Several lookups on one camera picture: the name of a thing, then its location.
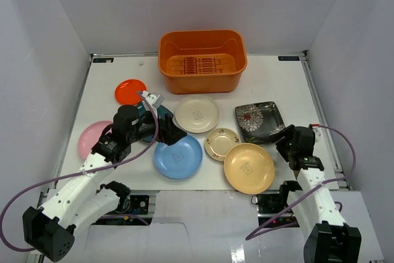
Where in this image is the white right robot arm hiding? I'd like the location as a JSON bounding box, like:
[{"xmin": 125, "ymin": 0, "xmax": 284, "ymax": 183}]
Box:
[{"xmin": 271, "ymin": 125, "xmax": 361, "ymax": 262}]

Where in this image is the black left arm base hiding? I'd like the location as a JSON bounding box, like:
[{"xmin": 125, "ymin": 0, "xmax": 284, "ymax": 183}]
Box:
[{"xmin": 94, "ymin": 195, "xmax": 152, "ymax": 226}]

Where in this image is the small cream patterned plate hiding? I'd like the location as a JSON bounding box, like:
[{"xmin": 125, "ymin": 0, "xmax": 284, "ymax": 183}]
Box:
[{"xmin": 204, "ymin": 127, "xmax": 241, "ymax": 162}]

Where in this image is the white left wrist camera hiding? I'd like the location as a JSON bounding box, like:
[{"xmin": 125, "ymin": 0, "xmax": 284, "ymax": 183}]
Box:
[{"xmin": 142, "ymin": 91, "xmax": 164, "ymax": 114}]

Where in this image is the tan bear plate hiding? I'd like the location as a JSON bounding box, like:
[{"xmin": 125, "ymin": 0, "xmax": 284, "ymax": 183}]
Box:
[{"xmin": 223, "ymin": 143, "xmax": 275, "ymax": 195}]

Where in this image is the pink round plate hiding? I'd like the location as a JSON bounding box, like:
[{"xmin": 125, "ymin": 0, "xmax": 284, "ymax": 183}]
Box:
[{"xmin": 78, "ymin": 121, "xmax": 112, "ymax": 160}]

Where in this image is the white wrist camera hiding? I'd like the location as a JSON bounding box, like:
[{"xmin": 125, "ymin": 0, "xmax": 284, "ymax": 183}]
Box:
[
  {"xmin": 142, "ymin": 91, "xmax": 164, "ymax": 114},
  {"xmin": 308, "ymin": 123, "xmax": 322, "ymax": 143}
]

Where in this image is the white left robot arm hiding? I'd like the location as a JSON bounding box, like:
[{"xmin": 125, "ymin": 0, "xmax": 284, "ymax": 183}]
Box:
[{"xmin": 22, "ymin": 105, "xmax": 187, "ymax": 262}]

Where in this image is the teal square plate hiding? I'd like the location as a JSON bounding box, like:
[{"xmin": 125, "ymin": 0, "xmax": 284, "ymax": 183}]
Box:
[{"xmin": 136, "ymin": 102, "xmax": 174, "ymax": 143}]

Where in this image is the blue bear plate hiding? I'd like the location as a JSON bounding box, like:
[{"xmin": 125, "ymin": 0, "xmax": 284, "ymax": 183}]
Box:
[{"xmin": 153, "ymin": 135, "xmax": 203, "ymax": 180}]

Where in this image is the orange plastic bin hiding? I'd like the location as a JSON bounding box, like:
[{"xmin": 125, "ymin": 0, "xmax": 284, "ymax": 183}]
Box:
[{"xmin": 158, "ymin": 30, "xmax": 247, "ymax": 94}]

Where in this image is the cream bear plate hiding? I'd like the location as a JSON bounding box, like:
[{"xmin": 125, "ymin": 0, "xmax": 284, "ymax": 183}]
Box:
[{"xmin": 174, "ymin": 94, "xmax": 220, "ymax": 134}]

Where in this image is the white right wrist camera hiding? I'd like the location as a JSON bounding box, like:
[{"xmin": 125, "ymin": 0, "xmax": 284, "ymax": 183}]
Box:
[{"xmin": 308, "ymin": 123, "xmax": 322, "ymax": 143}]

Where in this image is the black floral square plate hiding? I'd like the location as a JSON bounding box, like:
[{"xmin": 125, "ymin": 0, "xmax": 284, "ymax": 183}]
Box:
[{"xmin": 235, "ymin": 101, "xmax": 286, "ymax": 145}]

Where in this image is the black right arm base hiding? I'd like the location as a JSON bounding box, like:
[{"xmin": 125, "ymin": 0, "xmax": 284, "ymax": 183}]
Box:
[{"xmin": 251, "ymin": 193, "xmax": 299, "ymax": 229}]

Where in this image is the orange round plate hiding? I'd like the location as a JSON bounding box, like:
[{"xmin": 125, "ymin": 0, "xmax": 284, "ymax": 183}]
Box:
[{"xmin": 115, "ymin": 79, "xmax": 147, "ymax": 105}]

